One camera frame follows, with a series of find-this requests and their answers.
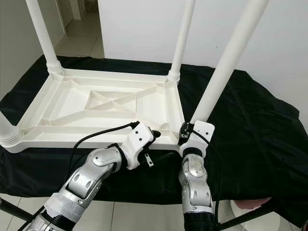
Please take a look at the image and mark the white plastic children table top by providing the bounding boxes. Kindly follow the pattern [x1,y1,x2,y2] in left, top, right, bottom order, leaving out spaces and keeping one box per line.
[1,67,186,154]

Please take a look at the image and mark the black tablecloth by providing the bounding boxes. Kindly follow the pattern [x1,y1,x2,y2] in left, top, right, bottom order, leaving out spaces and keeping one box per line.
[0,55,308,227]

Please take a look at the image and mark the pink plastic object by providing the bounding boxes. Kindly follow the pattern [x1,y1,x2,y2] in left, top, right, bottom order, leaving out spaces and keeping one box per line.
[231,197,272,208]

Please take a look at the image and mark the black metal table leg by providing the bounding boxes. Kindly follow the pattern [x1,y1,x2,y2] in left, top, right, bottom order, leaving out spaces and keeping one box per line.
[0,197,29,222]
[219,205,277,231]

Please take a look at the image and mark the white round fan base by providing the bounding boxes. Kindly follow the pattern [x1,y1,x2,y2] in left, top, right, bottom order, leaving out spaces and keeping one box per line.
[231,205,294,231]

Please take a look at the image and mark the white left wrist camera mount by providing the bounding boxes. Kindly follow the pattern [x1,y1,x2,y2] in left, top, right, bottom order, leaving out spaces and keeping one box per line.
[120,121,158,169]

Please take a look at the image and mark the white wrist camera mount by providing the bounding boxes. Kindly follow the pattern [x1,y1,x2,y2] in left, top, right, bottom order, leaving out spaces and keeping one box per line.
[120,121,158,169]
[180,120,216,157]

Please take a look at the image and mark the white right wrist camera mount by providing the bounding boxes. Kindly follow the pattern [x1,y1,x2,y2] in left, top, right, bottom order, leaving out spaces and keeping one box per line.
[180,120,216,157]

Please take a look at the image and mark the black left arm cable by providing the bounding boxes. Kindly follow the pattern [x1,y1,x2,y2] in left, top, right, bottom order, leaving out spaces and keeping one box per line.
[67,121,140,164]

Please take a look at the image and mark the white door frame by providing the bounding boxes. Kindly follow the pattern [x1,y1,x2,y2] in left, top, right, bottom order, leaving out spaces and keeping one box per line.
[70,0,85,20]

